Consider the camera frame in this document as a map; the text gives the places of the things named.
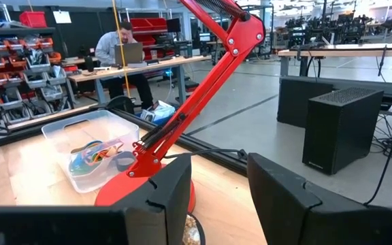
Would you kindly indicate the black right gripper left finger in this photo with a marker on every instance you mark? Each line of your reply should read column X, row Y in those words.
column 168, row 197

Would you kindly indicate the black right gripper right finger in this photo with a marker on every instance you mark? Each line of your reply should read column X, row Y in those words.
column 284, row 211

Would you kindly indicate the teal rubber band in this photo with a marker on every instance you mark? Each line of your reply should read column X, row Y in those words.
column 125, row 158

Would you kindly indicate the clear plastic bin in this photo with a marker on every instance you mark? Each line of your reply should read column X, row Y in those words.
column 90, row 129

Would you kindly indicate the parts bin rack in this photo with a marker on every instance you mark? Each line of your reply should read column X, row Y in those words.
column 19, row 85

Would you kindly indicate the blue box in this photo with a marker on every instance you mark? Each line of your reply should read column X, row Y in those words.
column 160, row 112

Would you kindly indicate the black computer tower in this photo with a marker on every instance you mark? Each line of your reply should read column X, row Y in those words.
column 339, row 132

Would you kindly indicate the black box cabinet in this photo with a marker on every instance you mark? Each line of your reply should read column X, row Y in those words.
column 301, row 102

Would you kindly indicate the red desk lamp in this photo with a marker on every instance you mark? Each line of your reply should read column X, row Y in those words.
column 209, row 88

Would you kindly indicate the wooden top desk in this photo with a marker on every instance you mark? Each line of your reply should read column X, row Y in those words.
column 148, row 66

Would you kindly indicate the grey laptop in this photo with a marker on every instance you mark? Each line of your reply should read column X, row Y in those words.
column 129, row 54

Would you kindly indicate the person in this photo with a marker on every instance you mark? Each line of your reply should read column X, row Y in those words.
column 109, row 46

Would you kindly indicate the wooden top workbench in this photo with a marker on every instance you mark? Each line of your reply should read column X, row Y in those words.
column 345, row 51

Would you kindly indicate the stacked red bins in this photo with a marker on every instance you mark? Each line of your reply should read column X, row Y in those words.
column 148, row 25

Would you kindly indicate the white paper sign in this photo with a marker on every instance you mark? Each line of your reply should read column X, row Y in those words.
column 62, row 17

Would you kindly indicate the red crate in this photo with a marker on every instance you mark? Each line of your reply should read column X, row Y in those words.
column 33, row 19

